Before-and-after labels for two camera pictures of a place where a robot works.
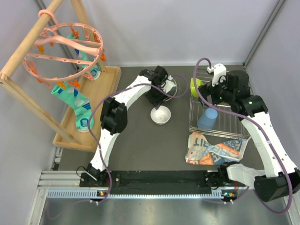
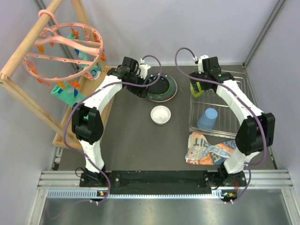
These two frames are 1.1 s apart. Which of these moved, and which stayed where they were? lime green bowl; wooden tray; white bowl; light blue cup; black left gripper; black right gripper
Moved: black right gripper; black left gripper
Stayed: light blue cup; white bowl; lime green bowl; wooden tray
